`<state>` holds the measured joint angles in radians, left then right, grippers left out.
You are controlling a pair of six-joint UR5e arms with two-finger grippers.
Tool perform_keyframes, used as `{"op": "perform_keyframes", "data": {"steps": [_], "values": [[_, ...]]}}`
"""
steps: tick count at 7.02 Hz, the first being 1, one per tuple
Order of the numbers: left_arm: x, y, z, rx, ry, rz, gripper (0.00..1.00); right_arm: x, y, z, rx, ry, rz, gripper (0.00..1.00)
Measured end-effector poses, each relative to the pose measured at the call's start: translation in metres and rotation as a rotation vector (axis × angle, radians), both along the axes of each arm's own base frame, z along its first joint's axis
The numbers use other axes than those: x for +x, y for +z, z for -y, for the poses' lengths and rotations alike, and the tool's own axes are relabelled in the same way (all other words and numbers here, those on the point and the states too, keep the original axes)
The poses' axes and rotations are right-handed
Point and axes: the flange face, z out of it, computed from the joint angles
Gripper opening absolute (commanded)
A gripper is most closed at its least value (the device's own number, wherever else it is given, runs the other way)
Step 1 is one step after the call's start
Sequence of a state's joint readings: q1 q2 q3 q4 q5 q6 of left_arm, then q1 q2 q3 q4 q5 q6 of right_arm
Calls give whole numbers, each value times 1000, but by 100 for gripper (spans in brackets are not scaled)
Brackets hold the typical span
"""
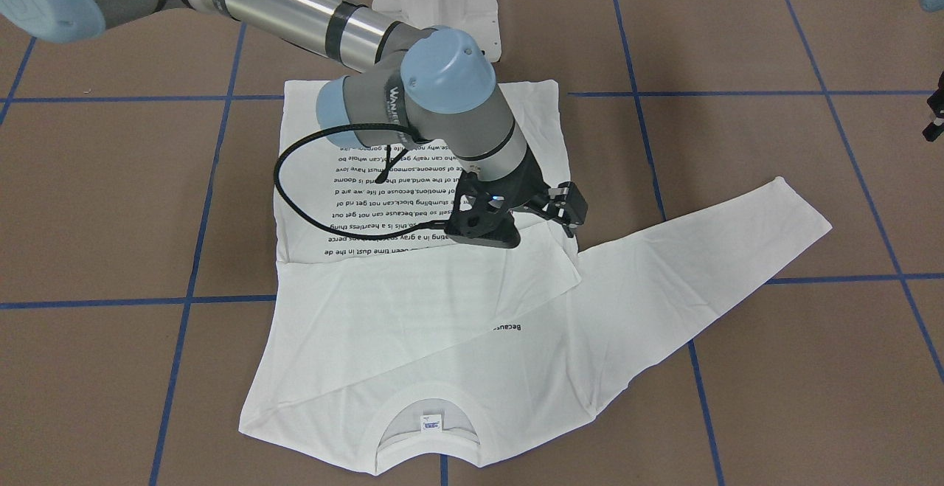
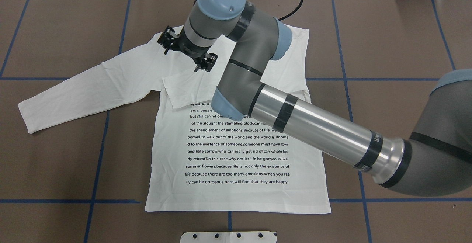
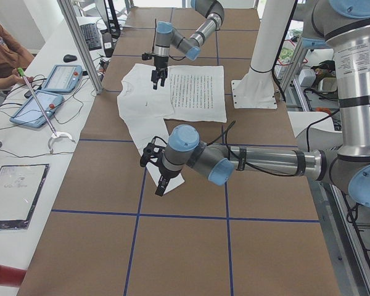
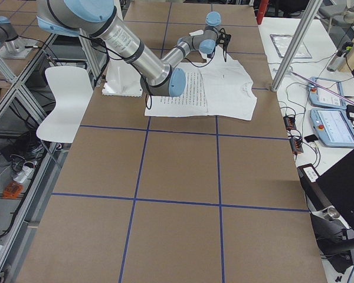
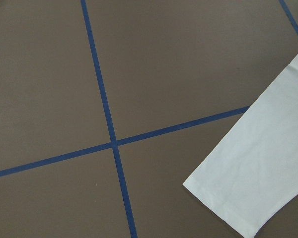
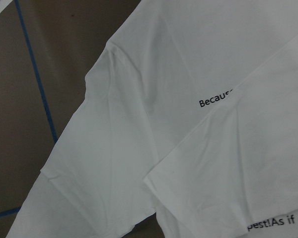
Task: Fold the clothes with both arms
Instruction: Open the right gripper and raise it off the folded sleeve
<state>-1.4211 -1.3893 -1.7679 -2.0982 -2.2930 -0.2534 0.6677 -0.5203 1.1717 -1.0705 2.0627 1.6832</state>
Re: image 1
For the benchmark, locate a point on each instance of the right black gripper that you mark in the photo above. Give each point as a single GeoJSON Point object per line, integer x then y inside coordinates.
{"type": "Point", "coordinates": [528, 189]}

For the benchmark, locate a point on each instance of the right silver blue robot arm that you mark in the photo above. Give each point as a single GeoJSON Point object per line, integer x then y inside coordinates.
{"type": "Point", "coordinates": [410, 87]}

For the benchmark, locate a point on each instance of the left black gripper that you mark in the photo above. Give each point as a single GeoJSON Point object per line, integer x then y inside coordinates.
{"type": "Point", "coordinates": [936, 108]}

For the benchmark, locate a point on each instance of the white long-sleeve printed shirt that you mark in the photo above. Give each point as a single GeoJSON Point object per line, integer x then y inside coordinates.
{"type": "Point", "coordinates": [381, 351]}

